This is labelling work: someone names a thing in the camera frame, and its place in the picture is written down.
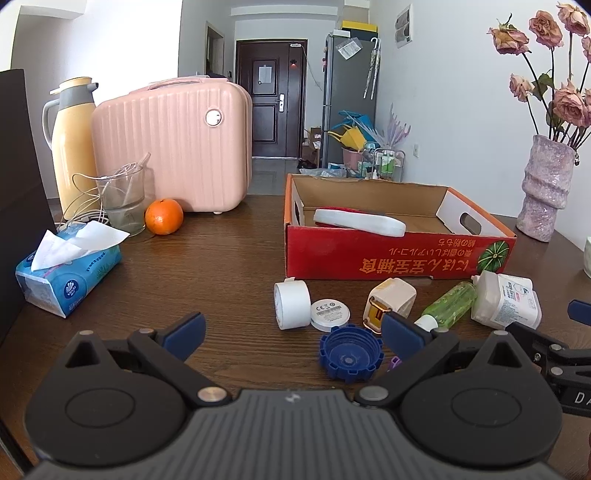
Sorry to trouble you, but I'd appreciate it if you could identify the white tape roll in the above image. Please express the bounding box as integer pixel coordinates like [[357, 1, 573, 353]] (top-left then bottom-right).
[[273, 278, 311, 331]]

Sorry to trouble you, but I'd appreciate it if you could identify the metal trolley rack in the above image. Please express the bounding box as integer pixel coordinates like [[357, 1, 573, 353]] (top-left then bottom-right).
[[365, 148, 406, 183]]

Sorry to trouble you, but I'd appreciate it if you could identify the blue ribbed bottle cap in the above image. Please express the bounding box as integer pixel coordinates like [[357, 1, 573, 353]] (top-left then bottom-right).
[[318, 325, 385, 384]]

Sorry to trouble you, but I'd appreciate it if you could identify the cream square charger plug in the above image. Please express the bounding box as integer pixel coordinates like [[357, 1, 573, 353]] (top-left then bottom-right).
[[363, 278, 417, 335]]

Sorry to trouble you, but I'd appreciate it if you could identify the white medicine bottle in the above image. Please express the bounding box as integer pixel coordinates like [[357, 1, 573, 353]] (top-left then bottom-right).
[[471, 271, 542, 330]]

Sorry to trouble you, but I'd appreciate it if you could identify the grey refrigerator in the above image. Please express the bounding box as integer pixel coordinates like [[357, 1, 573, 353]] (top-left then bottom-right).
[[321, 29, 378, 167]]

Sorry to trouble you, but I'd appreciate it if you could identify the pink hard suitcase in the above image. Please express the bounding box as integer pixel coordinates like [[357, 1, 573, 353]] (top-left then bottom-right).
[[91, 76, 252, 214]]

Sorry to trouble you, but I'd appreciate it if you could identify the yellow thermos jug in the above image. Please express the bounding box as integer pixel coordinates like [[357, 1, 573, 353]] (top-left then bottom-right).
[[42, 77, 98, 220]]

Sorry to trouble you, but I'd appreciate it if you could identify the white round disc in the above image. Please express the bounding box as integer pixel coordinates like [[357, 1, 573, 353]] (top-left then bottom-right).
[[311, 299, 351, 333]]

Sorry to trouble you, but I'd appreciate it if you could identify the green spray bottle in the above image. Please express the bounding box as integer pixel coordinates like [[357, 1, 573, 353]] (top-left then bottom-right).
[[415, 282, 477, 331]]

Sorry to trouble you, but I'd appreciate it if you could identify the blue tissue pack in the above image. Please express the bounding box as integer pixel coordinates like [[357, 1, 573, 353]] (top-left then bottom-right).
[[15, 220, 129, 318]]

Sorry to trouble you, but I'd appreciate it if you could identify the purple textured vase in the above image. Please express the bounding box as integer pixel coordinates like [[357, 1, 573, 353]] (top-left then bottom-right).
[[517, 135, 578, 243]]

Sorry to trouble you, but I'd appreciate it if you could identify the orange fruit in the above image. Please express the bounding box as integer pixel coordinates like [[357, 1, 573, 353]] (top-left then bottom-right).
[[144, 198, 184, 236]]

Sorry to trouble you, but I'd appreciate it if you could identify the red white lint brush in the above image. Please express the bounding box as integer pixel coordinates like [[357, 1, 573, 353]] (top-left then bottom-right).
[[314, 208, 407, 238]]

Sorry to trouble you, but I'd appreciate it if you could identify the purple ribbed cap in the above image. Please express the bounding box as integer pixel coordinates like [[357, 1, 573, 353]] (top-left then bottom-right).
[[388, 355, 402, 371]]

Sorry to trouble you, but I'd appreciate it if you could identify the dried pink rose bouquet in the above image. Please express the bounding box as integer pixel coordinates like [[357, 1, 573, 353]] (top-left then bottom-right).
[[488, 2, 590, 151]]

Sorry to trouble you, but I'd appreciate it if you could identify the dark brown entrance door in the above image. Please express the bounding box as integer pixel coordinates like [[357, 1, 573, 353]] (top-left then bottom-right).
[[236, 39, 308, 158]]

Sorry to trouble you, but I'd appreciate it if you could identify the white umbrella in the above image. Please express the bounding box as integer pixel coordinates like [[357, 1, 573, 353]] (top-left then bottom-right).
[[363, 37, 382, 100]]

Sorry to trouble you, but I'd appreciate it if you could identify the orange red cardboard box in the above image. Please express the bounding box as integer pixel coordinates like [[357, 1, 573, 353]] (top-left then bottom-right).
[[283, 174, 517, 280]]

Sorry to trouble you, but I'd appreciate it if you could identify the clear glass cup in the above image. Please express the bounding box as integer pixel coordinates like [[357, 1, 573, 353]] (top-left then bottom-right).
[[95, 164, 145, 236]]

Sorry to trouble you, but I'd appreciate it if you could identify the white cable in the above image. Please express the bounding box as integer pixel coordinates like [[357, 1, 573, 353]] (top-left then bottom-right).
[[57, 151, 153, 232]]

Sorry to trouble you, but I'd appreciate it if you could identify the yellow box on refrigerator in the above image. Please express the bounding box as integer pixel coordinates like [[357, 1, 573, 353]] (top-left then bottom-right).
[[341, 20, 378, 33]]

